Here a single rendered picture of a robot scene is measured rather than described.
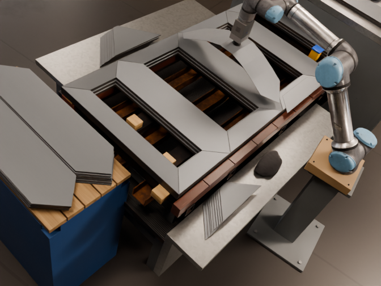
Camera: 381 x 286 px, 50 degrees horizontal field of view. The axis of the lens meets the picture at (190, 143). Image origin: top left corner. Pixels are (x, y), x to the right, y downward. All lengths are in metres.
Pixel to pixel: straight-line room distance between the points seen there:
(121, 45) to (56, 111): 0.65
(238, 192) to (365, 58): 1.30
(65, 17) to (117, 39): 1.56
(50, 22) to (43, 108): 2.01
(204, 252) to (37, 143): 0.80
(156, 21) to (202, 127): 0.97
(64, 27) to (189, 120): 2.10
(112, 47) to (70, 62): 0.24
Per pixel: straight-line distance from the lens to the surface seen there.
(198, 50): 2.28
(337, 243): 2.90
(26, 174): 1.63
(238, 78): 2.19
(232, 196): 1.84
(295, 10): 2.00
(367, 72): 2.78
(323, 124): 2.45
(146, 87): 1.97
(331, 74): 1.80
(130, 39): 2.36
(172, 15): 2.70
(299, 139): 2.29
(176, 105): 1.92
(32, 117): 1.81
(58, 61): 2.23
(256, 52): 2.14
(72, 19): 3.84
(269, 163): 2.05
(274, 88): 2.11
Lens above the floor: 2.18
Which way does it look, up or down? 48 degrees down
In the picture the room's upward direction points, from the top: 19 degrees clockwise
